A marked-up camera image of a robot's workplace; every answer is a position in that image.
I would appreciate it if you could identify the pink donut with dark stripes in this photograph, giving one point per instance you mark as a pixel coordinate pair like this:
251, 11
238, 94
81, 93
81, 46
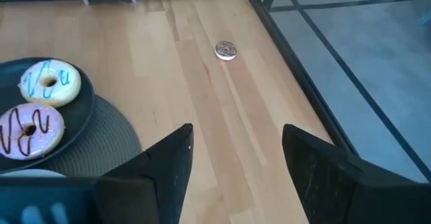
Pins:
50, 130

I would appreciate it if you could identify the small brown sprinkled donut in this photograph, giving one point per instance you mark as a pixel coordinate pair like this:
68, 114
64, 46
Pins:
225, 50

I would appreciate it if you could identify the white donut with blue stripes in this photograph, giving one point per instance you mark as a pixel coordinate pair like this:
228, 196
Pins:
67, 89

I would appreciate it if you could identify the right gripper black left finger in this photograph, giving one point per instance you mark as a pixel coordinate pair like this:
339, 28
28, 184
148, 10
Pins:
158, 183

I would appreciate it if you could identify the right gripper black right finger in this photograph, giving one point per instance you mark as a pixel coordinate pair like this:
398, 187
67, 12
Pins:
336, 190

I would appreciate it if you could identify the black round plate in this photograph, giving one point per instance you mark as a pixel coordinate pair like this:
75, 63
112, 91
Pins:
79, 103

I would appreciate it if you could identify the grey round woven placemat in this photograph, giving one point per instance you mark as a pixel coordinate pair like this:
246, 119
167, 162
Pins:
107, 140

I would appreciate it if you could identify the grey round plate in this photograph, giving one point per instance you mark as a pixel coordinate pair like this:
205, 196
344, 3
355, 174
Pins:
30, 173

